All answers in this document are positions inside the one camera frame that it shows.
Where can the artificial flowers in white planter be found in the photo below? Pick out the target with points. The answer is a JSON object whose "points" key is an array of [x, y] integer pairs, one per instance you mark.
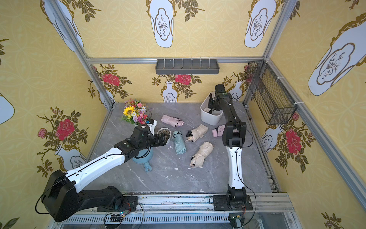
{"points": [[135, 112]]}

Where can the beige umbrella front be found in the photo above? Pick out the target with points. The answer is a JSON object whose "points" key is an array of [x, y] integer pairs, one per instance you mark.
{"points": [[199, 157]]}

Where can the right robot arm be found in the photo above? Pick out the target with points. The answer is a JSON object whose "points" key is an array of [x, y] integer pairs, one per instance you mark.
{"points": [[233, 137]]}

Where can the white storage box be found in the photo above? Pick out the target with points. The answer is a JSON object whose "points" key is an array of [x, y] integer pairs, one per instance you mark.
{"points": [[210, 116]]}

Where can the dark grey wall shelf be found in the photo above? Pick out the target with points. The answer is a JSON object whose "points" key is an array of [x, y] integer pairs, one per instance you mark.
{"points": [[187, 66]]}

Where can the beige umbrella with black handle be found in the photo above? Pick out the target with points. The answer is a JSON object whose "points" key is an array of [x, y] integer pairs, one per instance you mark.
{"points": [[197, 133]]}

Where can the white bowl with dark contents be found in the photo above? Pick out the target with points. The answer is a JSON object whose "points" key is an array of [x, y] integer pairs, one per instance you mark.
{"points": [[164, 131]]}

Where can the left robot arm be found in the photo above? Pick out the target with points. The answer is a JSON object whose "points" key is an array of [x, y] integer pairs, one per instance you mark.
{"points": [[64, 194]]}

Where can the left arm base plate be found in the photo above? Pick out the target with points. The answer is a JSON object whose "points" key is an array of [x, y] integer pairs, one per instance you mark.
{"points": [[128, 203]]}

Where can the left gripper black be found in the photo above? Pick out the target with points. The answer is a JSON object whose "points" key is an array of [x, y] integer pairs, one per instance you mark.
{"points": [[159, 139]]}

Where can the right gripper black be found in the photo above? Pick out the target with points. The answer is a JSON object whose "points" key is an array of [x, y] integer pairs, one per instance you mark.
{"points": [[215, 102]]}

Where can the mint green umbrella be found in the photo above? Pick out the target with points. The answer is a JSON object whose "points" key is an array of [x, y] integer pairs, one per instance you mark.
{"points": [[179, 143]]}

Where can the black wire mesh basket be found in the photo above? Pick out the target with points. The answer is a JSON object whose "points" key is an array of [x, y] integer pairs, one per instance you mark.
{"points": [[274, 101]]}

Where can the blue round hand mirror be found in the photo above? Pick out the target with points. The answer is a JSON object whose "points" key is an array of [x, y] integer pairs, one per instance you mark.
{"points": [[143, 157]]}

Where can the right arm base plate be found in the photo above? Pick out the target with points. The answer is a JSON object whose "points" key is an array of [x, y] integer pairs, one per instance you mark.
{"points": [[221, 203]]}

